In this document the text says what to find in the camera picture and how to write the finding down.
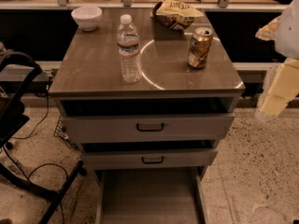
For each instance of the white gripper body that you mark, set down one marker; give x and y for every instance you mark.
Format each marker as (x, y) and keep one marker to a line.
(289, 34)

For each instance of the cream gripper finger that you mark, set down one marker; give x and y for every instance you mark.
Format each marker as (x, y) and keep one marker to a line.
(268, 32)
(281, 85)

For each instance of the clear plastic water bottle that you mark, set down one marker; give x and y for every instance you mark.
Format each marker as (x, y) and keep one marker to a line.
(128, 42)

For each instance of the white ceramic bowl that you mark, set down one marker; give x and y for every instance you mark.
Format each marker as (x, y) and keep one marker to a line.
(87, 18)

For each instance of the gold soda can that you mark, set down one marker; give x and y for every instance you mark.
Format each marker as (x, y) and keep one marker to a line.
(199, 47)

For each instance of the crumpled chip bag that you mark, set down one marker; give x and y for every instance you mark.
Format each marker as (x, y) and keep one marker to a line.
(175, 15)

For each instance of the middle grey drawer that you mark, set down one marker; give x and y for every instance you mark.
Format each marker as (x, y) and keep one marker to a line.
(149, 159)

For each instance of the grey drawer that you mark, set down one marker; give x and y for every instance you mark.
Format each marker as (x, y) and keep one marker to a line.
(120, 129)
(149, 159)

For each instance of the grey drawer cabinet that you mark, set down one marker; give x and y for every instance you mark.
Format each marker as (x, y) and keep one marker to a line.
(89, 82)

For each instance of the top grey drawer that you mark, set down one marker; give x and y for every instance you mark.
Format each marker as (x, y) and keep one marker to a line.
(120, 129)

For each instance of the bottom open drawer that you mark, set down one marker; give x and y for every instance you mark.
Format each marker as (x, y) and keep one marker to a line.
(151, 196)

